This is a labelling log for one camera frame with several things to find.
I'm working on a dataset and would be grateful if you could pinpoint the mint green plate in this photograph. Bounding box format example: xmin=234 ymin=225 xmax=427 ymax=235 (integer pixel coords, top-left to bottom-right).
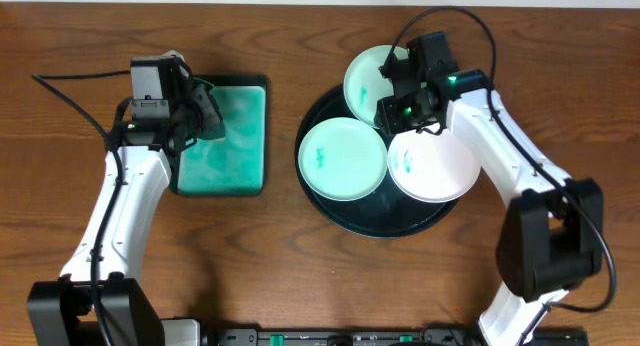
xmin=343 ymin=45 xmax=394 ymax=128
xmin=297 ymin=117 xmax=387 ymax=202

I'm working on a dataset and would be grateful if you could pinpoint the green and yellow sponge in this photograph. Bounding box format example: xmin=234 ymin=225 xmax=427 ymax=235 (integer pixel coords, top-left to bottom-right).
xmin=200 ymin=123 xmax=226 ymax=141

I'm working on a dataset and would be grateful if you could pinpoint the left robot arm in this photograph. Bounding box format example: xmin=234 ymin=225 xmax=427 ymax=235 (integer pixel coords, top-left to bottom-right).
xmin=27 ymin=51 xmax=224 ymax=345

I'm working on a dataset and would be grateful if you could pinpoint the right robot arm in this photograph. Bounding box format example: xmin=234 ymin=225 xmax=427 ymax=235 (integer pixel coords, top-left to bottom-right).
xmin=375 ymin=32 xmax=611 ymax=345

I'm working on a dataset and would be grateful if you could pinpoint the black round tray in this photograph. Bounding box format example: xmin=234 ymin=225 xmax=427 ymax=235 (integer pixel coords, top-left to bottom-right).
xmin=295 ymin=84 xmax=458 ymax=238

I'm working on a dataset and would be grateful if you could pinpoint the white rectangular water dish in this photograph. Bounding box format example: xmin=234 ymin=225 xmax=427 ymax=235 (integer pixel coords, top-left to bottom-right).
xmin=177 ymin=85 xmax=266 ymax=195

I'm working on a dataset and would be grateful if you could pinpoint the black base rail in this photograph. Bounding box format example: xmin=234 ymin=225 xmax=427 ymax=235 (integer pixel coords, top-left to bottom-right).
xmin=199 ymin=326 xmax=590 ymax=346

